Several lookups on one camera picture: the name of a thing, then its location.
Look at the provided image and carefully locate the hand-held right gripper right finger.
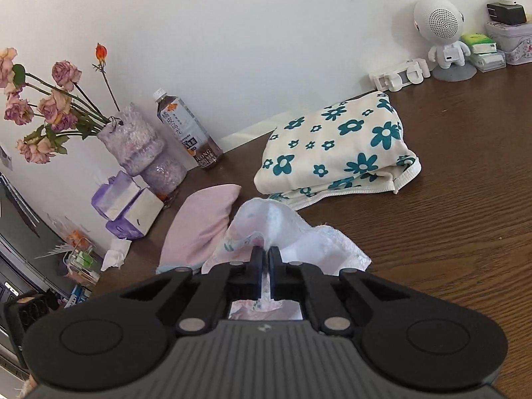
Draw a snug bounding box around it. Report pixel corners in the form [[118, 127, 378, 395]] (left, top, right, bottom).
[[268, 248, 413, 337]]

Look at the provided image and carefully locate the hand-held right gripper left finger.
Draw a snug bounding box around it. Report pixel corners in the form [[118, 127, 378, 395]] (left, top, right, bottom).
[[118, 248, 267, 336]]

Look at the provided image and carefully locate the pink floral dress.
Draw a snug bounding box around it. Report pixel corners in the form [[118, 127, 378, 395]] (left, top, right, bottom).
[[201, 198, 372, 321]]

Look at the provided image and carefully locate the grey cabinet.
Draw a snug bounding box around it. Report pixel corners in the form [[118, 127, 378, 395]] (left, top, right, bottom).
[[0, 172, 69, 300]]

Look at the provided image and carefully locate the pink cloth with blue trim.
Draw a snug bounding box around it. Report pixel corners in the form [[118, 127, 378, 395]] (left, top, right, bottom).
[[156, 184, 242, 275]]

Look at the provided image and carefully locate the hanging plastic bag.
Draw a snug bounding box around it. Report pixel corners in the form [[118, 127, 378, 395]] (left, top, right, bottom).
[[48, 212, 94, 250]]

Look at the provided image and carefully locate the crumpled white tissue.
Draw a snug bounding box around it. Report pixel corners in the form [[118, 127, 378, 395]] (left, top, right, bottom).
[[100, 238, 131, 272]]

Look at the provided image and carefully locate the cream cloth with teal flowers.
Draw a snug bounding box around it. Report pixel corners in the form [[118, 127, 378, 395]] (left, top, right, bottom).
[[253, 90, 421, 212]]

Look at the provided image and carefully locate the tea bottle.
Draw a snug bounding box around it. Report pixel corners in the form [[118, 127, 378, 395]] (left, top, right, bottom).
[[152, 88, 224, 170]]

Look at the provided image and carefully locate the purple textured vase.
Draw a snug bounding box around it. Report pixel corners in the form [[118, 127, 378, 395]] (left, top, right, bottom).
[[96, 102, 189, 194]]

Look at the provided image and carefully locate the dried pink roses bouquet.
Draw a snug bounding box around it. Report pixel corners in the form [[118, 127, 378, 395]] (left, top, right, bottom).
[[0, 43, 123, 165]]

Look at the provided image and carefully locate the white clip strip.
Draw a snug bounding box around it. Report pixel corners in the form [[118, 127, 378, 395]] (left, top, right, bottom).
[[369, 59, 431, 92]]

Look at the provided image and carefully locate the white robot-shaped speaker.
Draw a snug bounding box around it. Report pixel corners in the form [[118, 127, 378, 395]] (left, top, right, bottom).
[[413, 0, 478, 81]]

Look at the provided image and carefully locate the green tissue packet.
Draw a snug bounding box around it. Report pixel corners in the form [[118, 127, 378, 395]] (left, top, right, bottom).
[[461, 32, 497, 55]]

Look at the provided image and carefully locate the grey printed tin box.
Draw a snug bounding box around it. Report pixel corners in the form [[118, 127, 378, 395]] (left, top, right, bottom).
[[484, 21, 532, 66]]

